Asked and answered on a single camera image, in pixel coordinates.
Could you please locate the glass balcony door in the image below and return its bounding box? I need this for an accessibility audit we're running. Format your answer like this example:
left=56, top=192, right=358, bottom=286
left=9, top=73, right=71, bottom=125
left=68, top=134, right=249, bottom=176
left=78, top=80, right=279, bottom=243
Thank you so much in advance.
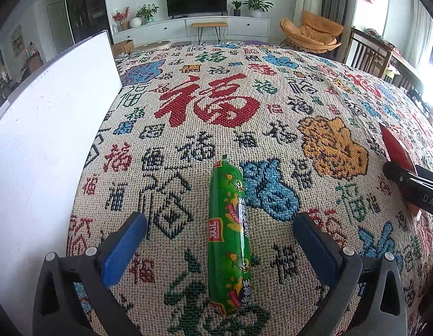
left=0, top=51, right=14, bottom=113

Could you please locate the printed woven blanket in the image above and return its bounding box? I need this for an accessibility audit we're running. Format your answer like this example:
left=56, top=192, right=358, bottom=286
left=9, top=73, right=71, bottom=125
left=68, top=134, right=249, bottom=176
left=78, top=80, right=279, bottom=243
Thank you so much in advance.
left=67, top=42, right=433, bottom=336

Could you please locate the black television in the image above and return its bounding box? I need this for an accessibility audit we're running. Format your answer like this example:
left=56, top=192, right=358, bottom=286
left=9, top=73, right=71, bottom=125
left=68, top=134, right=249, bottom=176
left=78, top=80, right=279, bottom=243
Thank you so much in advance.
left=166, top=0, right=228, bottom=18

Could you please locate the brown cardboard box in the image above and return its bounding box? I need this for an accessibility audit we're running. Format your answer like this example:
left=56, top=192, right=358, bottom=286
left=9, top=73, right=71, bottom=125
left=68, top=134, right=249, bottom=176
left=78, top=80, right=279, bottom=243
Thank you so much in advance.
left=111, top=39, right=135, bottom=57

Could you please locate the framed wall picture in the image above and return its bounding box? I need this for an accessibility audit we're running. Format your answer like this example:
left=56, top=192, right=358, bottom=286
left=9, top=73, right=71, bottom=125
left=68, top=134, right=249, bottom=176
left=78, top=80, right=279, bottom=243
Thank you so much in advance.
left=10, top=25, right=25, bottom=57

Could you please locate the red flower plant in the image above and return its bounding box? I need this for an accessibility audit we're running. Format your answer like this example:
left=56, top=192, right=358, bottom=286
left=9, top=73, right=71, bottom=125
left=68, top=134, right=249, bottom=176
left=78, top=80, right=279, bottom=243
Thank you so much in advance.
left=112, top=6, right=130, bottom=31

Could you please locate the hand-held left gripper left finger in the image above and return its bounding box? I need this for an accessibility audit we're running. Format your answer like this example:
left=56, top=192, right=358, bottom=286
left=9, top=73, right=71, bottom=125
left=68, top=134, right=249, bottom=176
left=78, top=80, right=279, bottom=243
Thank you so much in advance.
left=32, top=212, right=149, bottom=336

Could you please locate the dark wooden chair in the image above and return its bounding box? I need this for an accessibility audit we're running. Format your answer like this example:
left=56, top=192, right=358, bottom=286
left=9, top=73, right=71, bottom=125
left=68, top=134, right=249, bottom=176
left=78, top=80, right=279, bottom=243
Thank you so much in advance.
left=343, top=27, right=392, bottom=78

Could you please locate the dark tall cabinet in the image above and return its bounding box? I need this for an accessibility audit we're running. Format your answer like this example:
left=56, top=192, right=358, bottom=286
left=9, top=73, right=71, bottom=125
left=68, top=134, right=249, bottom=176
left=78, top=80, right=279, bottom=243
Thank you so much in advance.
left=64, top=0, right=110, bottom=44

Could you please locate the grey curtain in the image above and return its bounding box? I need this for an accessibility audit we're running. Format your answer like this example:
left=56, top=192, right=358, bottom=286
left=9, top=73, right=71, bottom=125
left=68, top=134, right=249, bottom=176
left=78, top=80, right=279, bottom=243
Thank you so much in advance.
left=321, top=0, right=359, bottom=51

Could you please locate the orange lounge chair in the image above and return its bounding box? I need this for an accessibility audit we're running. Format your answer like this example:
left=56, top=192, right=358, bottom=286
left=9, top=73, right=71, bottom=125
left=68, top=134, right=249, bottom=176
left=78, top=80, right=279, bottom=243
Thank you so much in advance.
left=280, top=10, right=344, bottom=55

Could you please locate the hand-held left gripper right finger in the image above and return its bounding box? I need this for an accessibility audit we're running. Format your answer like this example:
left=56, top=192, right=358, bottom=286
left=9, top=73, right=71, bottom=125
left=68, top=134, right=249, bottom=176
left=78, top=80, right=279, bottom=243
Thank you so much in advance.
left=293, top=212, right=408, bottom=336

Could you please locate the white curtain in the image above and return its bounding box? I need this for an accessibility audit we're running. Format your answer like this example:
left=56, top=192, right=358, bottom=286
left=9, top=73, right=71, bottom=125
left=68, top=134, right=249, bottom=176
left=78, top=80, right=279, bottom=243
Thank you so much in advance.
left=407, top=0, right=433, bottom=74

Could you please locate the red snack packet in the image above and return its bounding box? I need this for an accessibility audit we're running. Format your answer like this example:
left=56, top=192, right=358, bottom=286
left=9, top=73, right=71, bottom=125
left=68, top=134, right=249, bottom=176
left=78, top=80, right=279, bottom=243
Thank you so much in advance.
left=379, top=124, right=428, bottom=218

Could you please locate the green potted plant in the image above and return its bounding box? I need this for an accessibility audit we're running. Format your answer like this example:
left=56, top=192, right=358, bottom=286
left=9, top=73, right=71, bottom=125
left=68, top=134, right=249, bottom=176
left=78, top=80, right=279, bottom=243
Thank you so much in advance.
left=136, top=3, right=159, bottom=24

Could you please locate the wooden side cabinet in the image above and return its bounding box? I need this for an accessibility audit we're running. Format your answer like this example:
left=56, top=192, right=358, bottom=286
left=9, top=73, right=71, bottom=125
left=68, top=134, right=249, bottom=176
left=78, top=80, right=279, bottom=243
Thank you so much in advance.
left=22, top=51, right=45, bottom=74

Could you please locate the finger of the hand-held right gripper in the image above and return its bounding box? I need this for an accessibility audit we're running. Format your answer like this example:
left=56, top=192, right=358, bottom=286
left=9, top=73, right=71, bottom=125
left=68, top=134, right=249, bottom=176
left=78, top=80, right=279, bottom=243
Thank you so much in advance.
left=414, top=164, right=433, bottom=184
left=382, top=161, right=417, bottom=198

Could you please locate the white cardboard box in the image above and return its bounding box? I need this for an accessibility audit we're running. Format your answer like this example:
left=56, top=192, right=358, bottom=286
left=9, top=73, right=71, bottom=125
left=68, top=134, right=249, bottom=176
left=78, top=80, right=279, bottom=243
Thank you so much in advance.
left=0, top=30, right=123, bottom=336

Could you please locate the wooden stool with metal legs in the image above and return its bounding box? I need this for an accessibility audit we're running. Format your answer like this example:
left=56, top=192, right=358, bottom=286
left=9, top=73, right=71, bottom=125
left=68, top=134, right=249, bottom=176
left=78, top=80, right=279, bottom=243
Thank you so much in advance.
left=191, top=22, right=228, bottom=43

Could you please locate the white television cabinet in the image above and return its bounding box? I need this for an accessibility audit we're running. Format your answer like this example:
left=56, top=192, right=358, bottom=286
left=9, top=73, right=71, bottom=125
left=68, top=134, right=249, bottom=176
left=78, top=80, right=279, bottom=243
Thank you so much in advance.
left=111, top=16, right=269, bottom=47

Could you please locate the wooden dining table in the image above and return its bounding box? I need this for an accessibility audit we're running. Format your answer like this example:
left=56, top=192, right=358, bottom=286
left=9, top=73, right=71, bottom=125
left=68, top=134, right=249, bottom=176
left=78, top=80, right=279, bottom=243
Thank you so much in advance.
left=363, top=30, right=420, bottom=78

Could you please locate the green sausage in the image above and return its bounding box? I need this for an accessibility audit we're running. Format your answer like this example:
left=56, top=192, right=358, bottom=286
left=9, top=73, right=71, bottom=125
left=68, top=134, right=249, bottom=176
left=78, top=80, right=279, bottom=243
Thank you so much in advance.
left=207, top=155, right=253, bottom=318

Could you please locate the large leafy potted plant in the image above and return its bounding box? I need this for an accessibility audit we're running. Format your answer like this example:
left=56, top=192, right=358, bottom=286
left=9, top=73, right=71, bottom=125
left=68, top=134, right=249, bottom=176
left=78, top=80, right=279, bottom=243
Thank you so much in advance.
left=242, top=0, right=274, bottom=18

